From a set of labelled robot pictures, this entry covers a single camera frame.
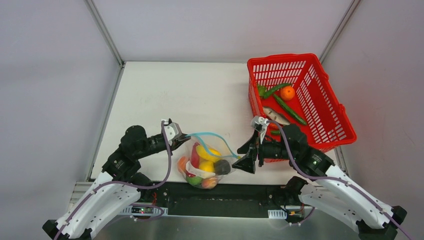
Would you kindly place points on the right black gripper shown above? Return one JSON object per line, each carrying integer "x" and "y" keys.
{"x": 257, "y": 151}

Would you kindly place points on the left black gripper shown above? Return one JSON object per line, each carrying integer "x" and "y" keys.
{"x": 176, "y": 143}

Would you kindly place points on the orange tangerine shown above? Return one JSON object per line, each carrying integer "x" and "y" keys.
{"x": 181, "y": 164}

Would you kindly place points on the red chili pepper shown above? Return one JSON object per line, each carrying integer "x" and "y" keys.
{"x": 194, "y": 158}

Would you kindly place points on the dark purple passion fruit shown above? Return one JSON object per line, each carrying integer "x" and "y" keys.
{"x": 222, "y": 167}

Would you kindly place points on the clear zip top bag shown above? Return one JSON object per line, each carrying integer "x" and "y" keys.
{"x": 208, "y": 140}

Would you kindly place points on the yellow corn cob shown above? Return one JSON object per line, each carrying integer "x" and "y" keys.
{"x": 208, "y": 154}

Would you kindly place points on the yellow lemon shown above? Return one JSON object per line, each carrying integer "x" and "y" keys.
{"x": 207, "y": 166}

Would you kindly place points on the green lime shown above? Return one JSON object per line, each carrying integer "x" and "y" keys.
{"x": 194, "y": 180}

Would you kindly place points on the peach fruit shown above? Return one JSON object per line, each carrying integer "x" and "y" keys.
{"x": 209, "y": 183}

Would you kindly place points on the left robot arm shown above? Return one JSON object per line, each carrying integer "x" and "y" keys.
{"x": 118, "y": 185}

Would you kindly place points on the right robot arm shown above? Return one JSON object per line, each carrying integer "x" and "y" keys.
{"x": 321, "y": 184}

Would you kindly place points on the toy grey fish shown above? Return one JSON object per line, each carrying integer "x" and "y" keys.
{"x": 275, "y": 116}

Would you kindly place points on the long green cucumber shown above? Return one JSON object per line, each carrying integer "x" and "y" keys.
{"x": 289, "y": 110}

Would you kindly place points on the green lettuce leaf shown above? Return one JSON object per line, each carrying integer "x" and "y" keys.
{"x": 262, "y": 90}

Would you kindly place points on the red plastic basket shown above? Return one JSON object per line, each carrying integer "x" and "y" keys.
{"x": 327, "y": 124}

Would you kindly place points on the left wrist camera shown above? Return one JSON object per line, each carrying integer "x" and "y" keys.
{"x": 170, "y": 130}

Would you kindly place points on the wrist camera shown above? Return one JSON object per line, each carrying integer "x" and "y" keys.
{"x": 260, "y": 124}
{"x": 170, "y": 130}

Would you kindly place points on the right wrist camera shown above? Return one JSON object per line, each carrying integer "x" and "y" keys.
{"x": 260, "y": 124}

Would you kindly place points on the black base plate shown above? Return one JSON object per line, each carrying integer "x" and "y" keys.
{"x": 225, "y": 200}

